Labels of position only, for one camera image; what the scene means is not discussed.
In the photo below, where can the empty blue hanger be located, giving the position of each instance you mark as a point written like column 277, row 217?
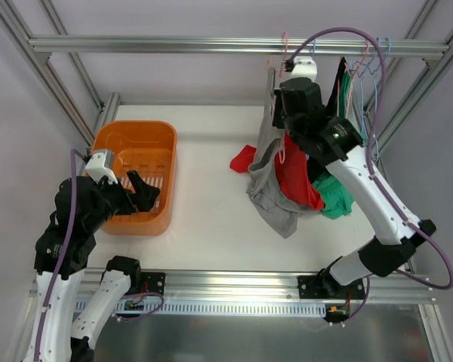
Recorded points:
column 385, row 49
column 366, row 89

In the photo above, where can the white slotted cable duct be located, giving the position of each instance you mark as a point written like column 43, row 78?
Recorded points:
column 289, row 309

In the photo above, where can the pink wire hanger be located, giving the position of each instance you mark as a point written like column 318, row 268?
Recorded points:
column 278, row 74

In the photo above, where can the red tank top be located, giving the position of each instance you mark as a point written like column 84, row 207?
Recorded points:
column 292, row 175

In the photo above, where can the black tank top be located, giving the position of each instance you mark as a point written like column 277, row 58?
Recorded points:
column 334, row 99

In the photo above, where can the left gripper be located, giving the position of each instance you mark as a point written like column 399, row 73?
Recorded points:
column 124, row 200

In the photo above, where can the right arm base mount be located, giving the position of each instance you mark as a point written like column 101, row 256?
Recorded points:
column 309, row 286

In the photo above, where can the grey tank top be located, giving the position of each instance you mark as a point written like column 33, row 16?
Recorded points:
column 279, row 212

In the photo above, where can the front aluminium rail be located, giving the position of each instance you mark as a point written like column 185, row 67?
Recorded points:
column 257, row 286

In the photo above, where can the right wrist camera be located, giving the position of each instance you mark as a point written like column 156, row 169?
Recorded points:
column 301, row 67

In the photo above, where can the orange plastic basket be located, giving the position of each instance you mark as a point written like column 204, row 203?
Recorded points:
column 145, row 155

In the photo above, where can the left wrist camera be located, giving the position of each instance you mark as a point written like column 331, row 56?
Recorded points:
column 100, row 165

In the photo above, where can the aluminium hanging rail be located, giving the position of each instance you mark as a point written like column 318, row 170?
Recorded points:
column 132, row 44

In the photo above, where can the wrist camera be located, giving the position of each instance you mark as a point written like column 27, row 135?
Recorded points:
column 100, row 165
column 301, row 67

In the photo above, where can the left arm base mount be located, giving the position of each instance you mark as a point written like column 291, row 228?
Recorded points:
column 152, row 282

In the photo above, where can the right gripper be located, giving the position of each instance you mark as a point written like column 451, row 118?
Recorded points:
column 278, row 109

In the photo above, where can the green tank top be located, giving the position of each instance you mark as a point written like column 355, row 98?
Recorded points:
column 337, row 200

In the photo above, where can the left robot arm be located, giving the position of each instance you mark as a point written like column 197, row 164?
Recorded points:
column 61, row 257

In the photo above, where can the pink hanger holding black top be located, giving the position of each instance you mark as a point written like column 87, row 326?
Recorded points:
column 345, row 86

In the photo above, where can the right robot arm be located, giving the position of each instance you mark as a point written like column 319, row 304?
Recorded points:
column 334, row 144

